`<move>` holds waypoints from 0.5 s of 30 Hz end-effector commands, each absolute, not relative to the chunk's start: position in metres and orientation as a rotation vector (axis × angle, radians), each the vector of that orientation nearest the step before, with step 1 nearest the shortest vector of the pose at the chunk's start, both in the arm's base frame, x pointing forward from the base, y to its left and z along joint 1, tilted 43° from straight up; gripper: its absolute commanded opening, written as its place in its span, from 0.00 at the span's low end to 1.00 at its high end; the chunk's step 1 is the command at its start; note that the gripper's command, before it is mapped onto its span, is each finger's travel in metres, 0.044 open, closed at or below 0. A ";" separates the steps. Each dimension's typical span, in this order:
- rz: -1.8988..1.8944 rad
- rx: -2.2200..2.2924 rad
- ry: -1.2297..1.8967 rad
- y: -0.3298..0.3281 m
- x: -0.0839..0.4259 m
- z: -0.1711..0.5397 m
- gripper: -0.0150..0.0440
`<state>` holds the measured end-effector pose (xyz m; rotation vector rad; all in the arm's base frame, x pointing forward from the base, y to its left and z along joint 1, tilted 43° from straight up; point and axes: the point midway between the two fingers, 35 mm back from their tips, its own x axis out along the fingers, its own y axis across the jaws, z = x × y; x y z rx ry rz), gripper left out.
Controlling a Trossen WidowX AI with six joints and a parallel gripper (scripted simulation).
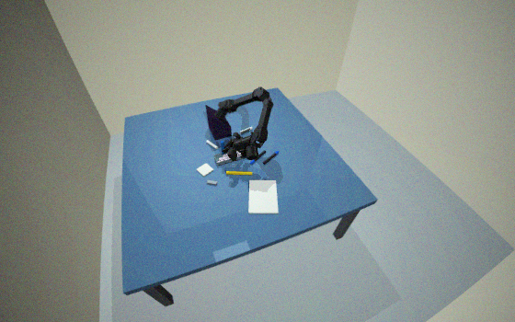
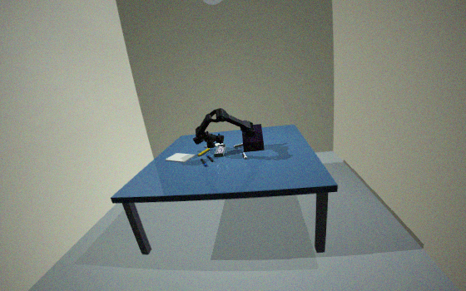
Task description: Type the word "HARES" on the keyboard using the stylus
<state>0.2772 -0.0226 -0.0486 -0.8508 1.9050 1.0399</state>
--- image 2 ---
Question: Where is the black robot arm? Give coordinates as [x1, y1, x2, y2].
[193, 108, 255, 148]

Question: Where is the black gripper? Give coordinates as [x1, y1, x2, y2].
[209, 134, 224, 143]

